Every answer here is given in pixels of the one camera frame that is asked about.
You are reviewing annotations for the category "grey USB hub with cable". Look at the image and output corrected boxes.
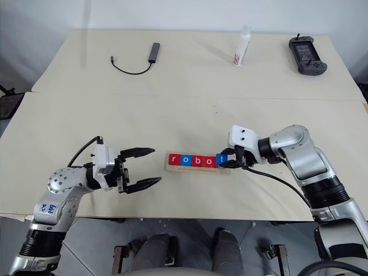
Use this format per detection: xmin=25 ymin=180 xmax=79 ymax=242
xmin=110 ymin=42 xmax=161 ymax=75

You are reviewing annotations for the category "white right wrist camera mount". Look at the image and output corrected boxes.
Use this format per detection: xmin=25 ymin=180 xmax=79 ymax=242
xmin=228 ymin=124 xmax=264 ymax=165

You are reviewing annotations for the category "black handheld game controller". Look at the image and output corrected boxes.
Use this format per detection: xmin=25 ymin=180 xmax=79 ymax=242
xmin=288 ymin=33 xmax=328 ymax=75

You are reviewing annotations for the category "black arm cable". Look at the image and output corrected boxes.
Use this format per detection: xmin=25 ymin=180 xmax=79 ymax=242
xmin=66 ymin=135 xmax=104 ymax=168
xmin=243 ymin=165 xmax=314 ymax=209

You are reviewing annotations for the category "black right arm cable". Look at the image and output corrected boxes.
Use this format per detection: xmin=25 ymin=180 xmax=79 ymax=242
xmin=243 ymin=165 xmax=314 ymax=209

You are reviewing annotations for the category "white plastic bottle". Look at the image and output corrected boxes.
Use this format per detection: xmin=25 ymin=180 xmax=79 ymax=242
xmin=232 ymin=24 xmax=253 ymax=67

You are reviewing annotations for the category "black stand base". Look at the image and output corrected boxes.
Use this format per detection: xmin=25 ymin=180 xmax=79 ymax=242
xmin=0 ymin=85 xmax=25 ymax=120

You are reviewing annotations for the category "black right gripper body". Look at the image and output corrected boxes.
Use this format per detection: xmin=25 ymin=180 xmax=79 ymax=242
xmin=233 ymin=145 xmax=256 ymax=170

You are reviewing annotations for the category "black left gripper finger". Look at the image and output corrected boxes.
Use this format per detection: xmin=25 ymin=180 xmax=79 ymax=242
xmin=120 ymin=147 xmax=156 ymax=159
xmin=124 ymin=177 xmax=162 ymax=194

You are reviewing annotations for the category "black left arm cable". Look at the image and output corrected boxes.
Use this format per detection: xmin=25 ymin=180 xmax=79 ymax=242
xmin=66 ymin=135 xmax=104 ymax=168

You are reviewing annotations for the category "pale wooden letter tray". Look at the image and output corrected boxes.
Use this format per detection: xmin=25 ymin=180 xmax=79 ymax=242
xmin=165 ymin=152 xmax=232 ymax=175

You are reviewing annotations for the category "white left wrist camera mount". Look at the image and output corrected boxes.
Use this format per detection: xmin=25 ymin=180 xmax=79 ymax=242
xmin=91 ymin=143 xmax=120 ymax=177

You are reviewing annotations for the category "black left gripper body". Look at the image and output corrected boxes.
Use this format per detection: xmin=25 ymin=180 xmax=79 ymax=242
xmin=103 ymin=154 xmax=131 ymax=195

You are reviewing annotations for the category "rusty metal bracket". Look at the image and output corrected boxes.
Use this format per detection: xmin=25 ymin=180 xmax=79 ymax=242
xmin=113 ymin=245 xmax=127 ymax=276
xmin=270 ymin=244 xmax=289 ymax=276

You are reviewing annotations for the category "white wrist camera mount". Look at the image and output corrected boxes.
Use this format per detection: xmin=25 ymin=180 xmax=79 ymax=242
xmin=91 ymin=143 xmax=120 ymax=177
xmin=228 ymin=124 xmax=264 ymax=165

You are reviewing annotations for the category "dark rounded shape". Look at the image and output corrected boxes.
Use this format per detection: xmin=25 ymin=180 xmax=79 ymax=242
xmin=212 ymin=227 xmax=244 ymax=273
xmin=133 ymin=232 xmax=178 ymax=273

